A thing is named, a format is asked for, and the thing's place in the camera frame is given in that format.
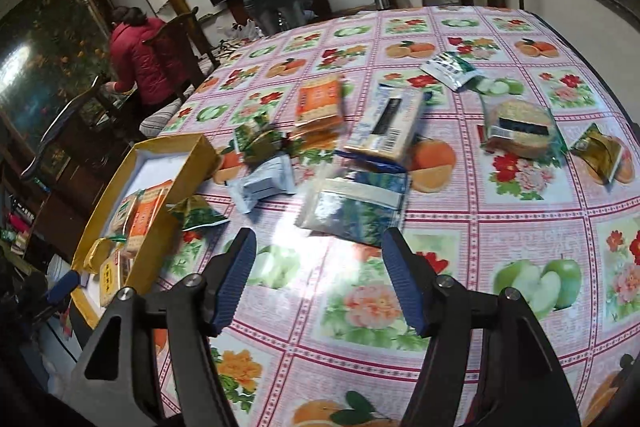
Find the white blue cracker packet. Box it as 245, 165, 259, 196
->
336, 84, 433, 172

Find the green gold snack packet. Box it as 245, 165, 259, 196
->
234, 114, 288, 165

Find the glossy flower wall picture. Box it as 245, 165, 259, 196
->
0, 0, 121, 148

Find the patterned seat cushion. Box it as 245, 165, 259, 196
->
139, 84, 201, 138

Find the gold green triangular packet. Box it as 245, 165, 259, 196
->
570, 123, 624, 186

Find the white plastic bag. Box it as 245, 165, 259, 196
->
232, 19, 264, 42

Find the tan snack packet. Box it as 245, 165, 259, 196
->
109, 192, 141, 234

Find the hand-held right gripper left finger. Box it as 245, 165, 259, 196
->
66, 227, 259, 427

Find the green white snack packet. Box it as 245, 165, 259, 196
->
419, 51, 482, 92

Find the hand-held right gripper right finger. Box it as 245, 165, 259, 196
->
381, 226, 582, 427

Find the orange biscuit packet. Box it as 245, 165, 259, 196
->
125, 181, 174, 259
289, 76, 347, 152

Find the round cracker packet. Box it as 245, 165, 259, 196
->
479, 98, 568, 158

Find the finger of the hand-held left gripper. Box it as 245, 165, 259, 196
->
46, 270, 82, 304

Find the fruit and flower tablecloth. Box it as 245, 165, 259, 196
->
140, 4, 640, 427

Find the green triangular snack packet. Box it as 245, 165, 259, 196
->
167, 194, 231, 233

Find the yellow cardboard box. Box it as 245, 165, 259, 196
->
69, 133, 222, 329

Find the yellow snack packet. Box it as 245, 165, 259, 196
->
99, 257, 133, 308

